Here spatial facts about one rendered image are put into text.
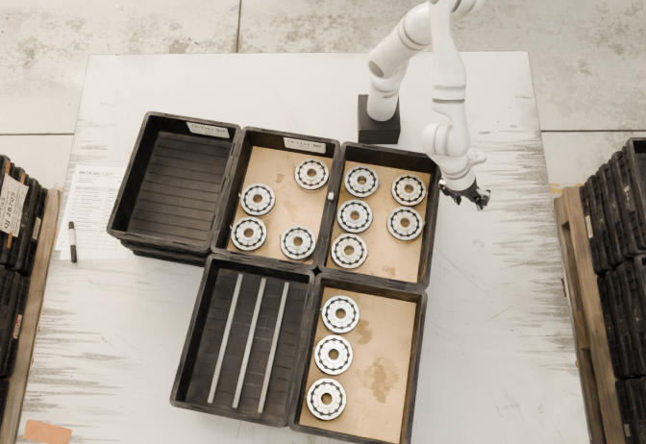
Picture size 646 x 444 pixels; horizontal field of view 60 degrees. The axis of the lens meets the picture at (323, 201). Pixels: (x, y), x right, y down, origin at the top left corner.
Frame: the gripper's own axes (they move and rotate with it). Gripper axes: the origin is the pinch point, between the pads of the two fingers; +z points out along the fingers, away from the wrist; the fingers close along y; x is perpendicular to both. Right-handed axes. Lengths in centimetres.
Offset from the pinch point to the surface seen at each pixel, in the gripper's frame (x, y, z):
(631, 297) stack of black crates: 16, 40, 83
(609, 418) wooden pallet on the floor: -23, 45, 109
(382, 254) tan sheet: -19.4, -20.1, 7.6
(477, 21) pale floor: 138, -65, 88
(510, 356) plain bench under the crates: -27.7, 17.3, 36.6
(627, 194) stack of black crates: 48, 29, 67
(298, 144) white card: -1, -52, -11
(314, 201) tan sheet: -13.3, -43.2, -1.6
